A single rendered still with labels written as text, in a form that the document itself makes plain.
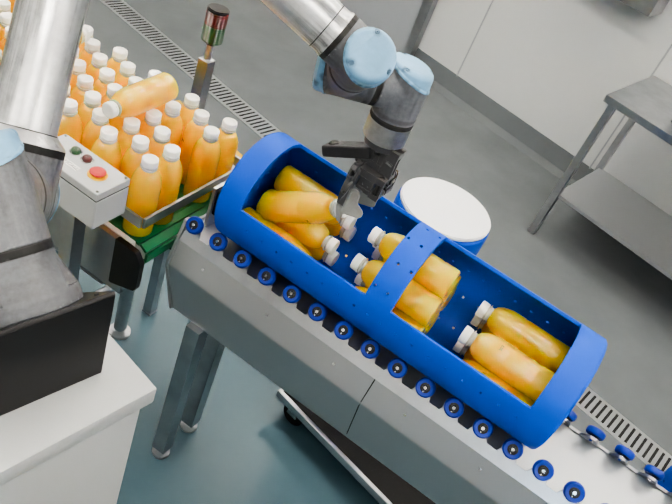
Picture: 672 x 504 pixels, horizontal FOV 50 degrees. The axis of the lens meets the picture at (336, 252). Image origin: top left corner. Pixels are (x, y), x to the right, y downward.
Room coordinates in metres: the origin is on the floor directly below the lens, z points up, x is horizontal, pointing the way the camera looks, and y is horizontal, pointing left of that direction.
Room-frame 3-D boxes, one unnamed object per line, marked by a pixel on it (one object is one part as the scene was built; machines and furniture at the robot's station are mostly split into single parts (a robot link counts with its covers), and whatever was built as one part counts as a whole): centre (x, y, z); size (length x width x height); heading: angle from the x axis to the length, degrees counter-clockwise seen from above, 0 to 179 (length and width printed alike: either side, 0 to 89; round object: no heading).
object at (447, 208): (1.76, -0.24, 1.03); 0.28 x 0.28 x 0.01
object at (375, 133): (1.28, 0.00, 1.44); 0.10 x 0.09 x 0.05; 163
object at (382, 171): (1.27, 0.00, 1.35); 0.09 x 0.08 x 0.12; 73
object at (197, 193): (1.45, 0.39, 0.96); 0.40 x 0.01 x 0.03; 163
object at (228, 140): (1.59, 0.39, 1.00); 0.07 x 0.07 x 0.19
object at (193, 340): (1.34, 0.27, 0.31); 0.06 x 0.06 x 0.63; 73
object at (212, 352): (1.48, 0.23, 0.31); 0.06 x 0.06 x 0.63; 73
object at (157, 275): (1.88, 0.57, 0.55); 0.04 x 0.04 x 1.10; 73
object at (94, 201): (1.21, 0.59, 1.05); 0.20 x 0.10 x 0.10; 73
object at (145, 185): (1.31, 0.47, 1.00); 0.07 x 0.07 x 0.19
